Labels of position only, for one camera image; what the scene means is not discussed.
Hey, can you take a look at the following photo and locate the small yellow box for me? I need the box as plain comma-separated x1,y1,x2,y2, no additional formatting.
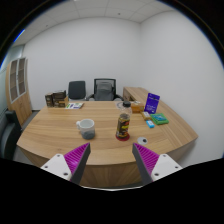
140,111,153,121

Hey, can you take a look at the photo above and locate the small blue box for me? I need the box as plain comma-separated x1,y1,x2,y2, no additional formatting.
145,119,156,129

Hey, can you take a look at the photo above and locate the grey mesh office chair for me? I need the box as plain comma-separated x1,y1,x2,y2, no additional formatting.
86,78,124,102

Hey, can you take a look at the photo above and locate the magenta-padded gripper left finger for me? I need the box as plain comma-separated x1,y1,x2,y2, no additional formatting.
40,142,92,185

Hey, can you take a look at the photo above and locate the white printed leaflet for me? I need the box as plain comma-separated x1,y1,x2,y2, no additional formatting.
64,102,85,110

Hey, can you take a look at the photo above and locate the white mug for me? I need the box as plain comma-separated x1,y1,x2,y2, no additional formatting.
75,118,96,140

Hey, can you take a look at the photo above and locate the kraft cardboard box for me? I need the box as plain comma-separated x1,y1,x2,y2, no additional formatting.
53,96,70,108

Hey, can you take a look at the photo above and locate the purple standing card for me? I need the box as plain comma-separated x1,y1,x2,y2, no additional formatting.
143,92,161,115

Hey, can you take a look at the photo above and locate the black leather sofa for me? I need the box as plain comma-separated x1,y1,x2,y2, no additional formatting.
0,109,23,160

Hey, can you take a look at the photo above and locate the clear drink bottle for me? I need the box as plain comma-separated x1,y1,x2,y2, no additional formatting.
115,101,133,141

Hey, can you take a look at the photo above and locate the wooden side desk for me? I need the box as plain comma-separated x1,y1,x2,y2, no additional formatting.
122,86,151,103

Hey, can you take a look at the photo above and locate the orange-brown box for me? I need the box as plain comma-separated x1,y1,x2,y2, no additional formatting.
129,101,145,114

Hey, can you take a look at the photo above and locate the wooden glass-door cabinet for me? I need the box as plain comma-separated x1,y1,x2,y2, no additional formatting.
4,57,33,127

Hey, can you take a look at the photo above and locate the small upright brown box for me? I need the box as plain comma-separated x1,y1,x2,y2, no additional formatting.
44,92,54,108

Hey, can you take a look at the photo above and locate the green flat box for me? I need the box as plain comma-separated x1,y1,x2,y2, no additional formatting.
149,112,170,126

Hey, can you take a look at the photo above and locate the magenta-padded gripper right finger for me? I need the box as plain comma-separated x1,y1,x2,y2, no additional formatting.
132,142,184,185

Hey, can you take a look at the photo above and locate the black office chair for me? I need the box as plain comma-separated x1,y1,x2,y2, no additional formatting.
67,80,87,101

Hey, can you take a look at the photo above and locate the dark brown box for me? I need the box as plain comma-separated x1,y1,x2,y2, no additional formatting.
52,89,67,100

